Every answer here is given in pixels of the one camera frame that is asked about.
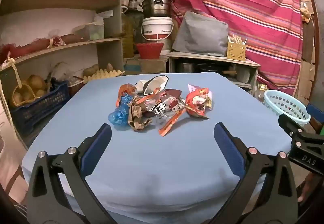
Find blue plastic crate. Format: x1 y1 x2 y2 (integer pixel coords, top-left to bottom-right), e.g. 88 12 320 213
10 79 71 136

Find woven straw basket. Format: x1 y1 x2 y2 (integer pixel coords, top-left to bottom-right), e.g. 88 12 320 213
10 58 38 108

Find grey low cabinet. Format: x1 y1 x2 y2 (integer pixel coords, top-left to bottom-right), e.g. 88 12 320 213
166 51 262 96

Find blue crinkled plastic wrapper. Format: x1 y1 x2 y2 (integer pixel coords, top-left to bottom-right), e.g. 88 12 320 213
109 94 134 127

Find white plastic bucket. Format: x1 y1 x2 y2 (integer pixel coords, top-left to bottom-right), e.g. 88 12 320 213
141 17 175 42

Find yellow utensil holder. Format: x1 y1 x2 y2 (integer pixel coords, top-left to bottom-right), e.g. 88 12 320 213
226 34 248 62

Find clear plastic container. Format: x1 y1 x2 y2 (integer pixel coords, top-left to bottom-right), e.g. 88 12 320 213
73 23 105 41

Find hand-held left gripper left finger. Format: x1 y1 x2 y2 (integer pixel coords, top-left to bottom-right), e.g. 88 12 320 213
25 123 119 224

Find grey cushion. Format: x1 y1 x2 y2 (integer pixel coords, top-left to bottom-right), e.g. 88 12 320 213
172 11 229 57

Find person's right hand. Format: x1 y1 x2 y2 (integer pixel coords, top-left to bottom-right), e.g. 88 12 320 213
297 173 315 203

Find yellow egg tray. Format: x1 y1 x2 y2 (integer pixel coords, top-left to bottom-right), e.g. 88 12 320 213
83 68 126 84

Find cardboard box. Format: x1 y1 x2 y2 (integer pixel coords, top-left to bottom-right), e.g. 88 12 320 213
124 55 169 75

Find red plastic basket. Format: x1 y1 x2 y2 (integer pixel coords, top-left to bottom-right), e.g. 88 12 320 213
136 42 165 60

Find blue tablecloth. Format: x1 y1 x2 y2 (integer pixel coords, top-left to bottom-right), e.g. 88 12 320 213
21 72 295 217

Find small steel pot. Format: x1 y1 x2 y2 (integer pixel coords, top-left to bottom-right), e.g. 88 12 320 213
177 62 195 74

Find large yellow oil bottle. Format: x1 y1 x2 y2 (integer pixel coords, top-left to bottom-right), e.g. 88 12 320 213
121 6 136 58

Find red orange snack packet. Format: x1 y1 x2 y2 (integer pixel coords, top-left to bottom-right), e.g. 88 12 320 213
185 87 213 118

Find cardboard wall panels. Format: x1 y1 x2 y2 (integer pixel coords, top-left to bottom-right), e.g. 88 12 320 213
292 0 317 103

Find light blue plastic basket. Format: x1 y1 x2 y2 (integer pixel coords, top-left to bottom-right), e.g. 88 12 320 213
263 90 311 125

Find wooden shelf unit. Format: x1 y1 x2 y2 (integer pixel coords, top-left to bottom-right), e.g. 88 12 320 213
0 0 125 150

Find red striped cloth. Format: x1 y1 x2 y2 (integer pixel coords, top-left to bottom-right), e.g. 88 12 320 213
158 0 304 99

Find maroon printed snack packet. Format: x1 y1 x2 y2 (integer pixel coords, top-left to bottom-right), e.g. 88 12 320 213
142 88 183 125

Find white and black pouch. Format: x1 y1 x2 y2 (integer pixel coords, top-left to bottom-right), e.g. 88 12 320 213
135 75 169 96

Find metal cooking pot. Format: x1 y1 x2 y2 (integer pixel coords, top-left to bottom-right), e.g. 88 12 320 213
139 0 176 20

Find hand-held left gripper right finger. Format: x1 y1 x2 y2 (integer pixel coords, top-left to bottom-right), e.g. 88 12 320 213
210 123 299 224

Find orange strip wrapper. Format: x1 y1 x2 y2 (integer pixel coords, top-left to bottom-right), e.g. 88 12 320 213
158 109 187 137

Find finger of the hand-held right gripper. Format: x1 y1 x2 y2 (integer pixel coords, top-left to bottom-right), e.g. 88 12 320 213
278 113 305 136

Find brown paper wrapper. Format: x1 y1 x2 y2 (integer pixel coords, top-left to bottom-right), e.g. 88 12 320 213
128 96 153 132

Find glass bottle yellow label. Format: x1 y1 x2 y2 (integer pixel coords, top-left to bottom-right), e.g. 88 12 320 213
257 84 269 103

